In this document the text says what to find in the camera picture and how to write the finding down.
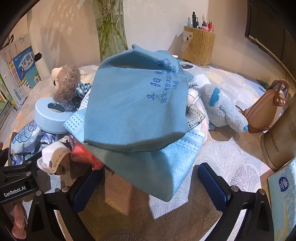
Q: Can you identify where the glass vase with green stems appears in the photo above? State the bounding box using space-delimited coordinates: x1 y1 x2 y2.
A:
90 0 129 62

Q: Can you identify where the light blue plush toy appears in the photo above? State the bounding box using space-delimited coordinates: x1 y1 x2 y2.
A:
192 74 250 133

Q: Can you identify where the brown teddy bear plush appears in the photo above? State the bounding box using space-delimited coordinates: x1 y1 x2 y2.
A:
50 65 93 110

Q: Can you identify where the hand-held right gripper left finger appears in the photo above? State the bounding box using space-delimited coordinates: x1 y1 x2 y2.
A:
25 170 104 241

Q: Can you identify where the white eye print plush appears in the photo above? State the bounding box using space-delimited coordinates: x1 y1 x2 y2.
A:
176 59 197 77

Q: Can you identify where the blue tissue box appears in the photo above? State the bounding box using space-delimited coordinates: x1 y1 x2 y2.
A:
267 158 296 241

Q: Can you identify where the fan pattern tablecloth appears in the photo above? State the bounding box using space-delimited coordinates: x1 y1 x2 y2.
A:
14 62 296 241

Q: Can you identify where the person's left hand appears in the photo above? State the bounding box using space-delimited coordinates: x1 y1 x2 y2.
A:
10 202 28 231

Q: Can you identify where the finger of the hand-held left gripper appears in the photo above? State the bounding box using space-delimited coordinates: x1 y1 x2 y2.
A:
0 148 13 166
0 159 44 174

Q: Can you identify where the beige canister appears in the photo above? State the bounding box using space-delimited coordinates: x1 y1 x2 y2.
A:
260 93 296 172

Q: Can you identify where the wooden pen holder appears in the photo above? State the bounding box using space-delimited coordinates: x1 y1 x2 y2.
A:
181 26 216 67

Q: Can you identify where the white tube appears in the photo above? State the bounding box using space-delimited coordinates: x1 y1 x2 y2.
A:
26 11 50 80

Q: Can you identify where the blue printed cloth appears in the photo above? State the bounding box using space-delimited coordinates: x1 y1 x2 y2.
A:
84 44 188 153

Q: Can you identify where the checkered white cloth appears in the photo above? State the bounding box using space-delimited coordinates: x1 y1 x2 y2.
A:
185 83 206 130

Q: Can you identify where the bunch of pens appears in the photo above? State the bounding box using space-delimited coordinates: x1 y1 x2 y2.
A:
186 11 214 33

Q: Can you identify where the brown handbag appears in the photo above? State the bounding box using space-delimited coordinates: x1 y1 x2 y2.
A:
240 79 290 133

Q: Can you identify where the light blue waffle towel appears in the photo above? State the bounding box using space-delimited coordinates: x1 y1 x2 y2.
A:
63 89 206 202

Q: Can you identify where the white lace ribbon roll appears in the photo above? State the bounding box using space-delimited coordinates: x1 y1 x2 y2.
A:
37 141 73 175

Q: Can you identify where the coral red cloth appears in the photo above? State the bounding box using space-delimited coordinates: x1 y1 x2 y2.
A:
70 141 104 171

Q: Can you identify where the patterned plastic wipes pack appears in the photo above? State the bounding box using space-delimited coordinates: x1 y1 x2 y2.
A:
10 123 58 166

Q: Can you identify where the black television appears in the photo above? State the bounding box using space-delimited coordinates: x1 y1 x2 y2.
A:
245 0 296 77

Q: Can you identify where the row of books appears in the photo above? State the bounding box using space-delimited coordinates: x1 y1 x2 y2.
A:
0 35 43 121

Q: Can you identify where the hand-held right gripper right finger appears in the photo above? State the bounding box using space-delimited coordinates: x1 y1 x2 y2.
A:
198 162 272 241

